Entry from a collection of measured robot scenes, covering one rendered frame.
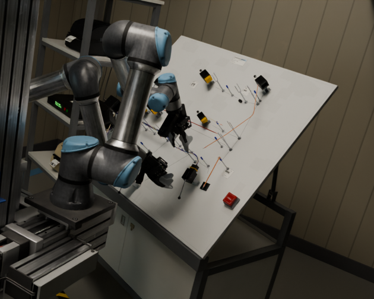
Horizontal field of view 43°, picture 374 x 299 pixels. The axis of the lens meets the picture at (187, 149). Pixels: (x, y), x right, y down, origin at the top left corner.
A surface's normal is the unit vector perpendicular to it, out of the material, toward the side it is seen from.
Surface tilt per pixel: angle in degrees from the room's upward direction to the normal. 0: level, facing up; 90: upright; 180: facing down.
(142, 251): 90
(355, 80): 90
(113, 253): 90
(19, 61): 90
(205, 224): 52
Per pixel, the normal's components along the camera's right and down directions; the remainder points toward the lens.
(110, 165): -0.17, 0.00
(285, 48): -0.45, 0.18
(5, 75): 0.87, 0.33
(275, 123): -0.45, -0.54
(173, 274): -0.75, 0.04
